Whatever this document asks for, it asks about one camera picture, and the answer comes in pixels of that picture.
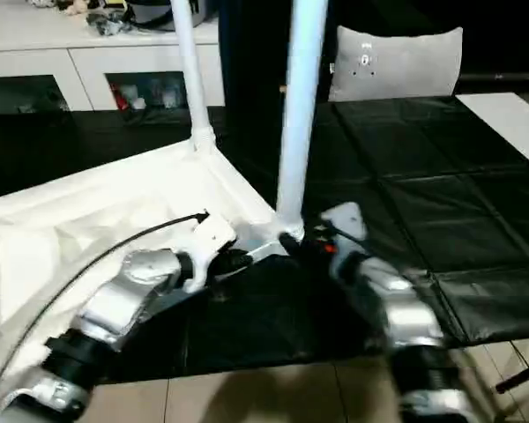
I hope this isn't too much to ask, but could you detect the white plastic table leg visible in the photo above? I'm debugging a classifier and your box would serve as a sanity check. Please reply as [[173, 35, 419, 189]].
[[274, 0, 331, 242], [168, 0, 218, 154]]

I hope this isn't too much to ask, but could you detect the white plastic table top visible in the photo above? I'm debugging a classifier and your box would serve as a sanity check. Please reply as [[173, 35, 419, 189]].
[[0, 131, 302, 391]]

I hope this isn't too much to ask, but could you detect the black table mat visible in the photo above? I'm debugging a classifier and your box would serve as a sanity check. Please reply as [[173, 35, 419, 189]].
[[0, 94, 529, 384]]

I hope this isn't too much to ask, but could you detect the black box with gold label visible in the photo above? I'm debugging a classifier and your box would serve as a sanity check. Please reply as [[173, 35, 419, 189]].
[[217, 0, 341, 107]]

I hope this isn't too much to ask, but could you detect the grey cushion with metal fittings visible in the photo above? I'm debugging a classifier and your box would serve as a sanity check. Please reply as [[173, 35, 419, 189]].
[[326, 25, 465, 103]]

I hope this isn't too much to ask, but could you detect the white flat board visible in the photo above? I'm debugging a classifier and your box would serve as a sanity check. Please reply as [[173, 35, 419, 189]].
[[455, 92, 529, 176]]

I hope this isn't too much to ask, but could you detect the black metal table leg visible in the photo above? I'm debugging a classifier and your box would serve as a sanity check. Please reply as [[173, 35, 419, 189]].
[[495, 362, 529, 394]]

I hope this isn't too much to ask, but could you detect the white glass-door cabinet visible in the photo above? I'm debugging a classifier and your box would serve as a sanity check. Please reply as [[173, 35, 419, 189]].
[[0, 6, 227, 116]]

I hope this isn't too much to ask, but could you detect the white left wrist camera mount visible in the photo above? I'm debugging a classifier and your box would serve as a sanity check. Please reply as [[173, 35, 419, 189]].
[[183, 217, 238, 293]]

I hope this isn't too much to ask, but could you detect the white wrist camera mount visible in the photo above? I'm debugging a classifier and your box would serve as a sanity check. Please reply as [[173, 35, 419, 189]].
[[183, 217, 238, 293], [318, 201, 368, 266]]

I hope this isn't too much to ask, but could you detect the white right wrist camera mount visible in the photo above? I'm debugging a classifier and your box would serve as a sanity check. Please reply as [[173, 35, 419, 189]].
[[318, 201, 368, 266]]

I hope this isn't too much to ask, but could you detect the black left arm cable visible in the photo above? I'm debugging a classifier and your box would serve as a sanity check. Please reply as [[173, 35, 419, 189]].
[[0, 211, 212, 400]]

